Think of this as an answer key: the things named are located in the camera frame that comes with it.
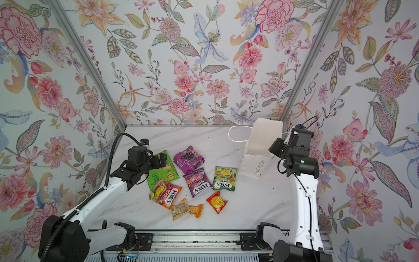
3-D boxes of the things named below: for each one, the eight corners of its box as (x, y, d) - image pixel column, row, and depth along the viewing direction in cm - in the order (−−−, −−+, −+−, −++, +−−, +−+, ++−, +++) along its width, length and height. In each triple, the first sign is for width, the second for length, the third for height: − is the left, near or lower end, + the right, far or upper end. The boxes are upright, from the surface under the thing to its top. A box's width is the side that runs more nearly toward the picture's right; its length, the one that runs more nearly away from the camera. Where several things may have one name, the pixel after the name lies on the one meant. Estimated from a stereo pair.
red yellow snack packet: (217, 214, 83) (217, 213, 81) (206, 201, 87) (206, 199, 85) (228, 203, 86) (229, 202, 85) (217, 191, 90) (217, 190, 89)
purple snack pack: (187, 176, 96) (186, 171, 92) (173, 160, 103) (172, 156, 99) (204, 163, 102) (204, 158, 98) (190, 149, 109) (189, 144, 105)
